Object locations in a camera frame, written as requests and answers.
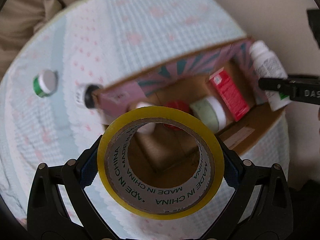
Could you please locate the white pill bottle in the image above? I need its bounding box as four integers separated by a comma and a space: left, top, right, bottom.
249, 40, 291, 111

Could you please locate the red small carton box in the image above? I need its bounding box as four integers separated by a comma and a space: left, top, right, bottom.
209, 68, 250, 121

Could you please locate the pale green cream jar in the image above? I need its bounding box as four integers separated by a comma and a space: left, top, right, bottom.
190, 96, 227, 133

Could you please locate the yellow tape roll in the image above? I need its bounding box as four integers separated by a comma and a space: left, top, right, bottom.
97, 102, 225, 220

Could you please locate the red round lid jar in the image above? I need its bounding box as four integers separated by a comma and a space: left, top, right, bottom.
163, 100, 193, 131

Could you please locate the grey bottle black cap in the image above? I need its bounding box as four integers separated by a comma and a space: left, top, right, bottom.
75, 84, 102, 109

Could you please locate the white earbuds case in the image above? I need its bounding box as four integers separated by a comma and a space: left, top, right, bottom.
128, 101, 156, 135

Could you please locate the green label white jar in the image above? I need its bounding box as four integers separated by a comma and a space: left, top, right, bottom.
33, 69, 57, 98

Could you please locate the pink cardboard box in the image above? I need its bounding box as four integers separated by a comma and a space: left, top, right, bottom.
96, 36, 283, 188

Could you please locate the blue checked bed sheet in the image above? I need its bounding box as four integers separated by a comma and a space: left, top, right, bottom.
1, 0, 289, 239

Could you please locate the beige curtain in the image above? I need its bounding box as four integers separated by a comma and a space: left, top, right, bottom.
1, 0, 77, 77

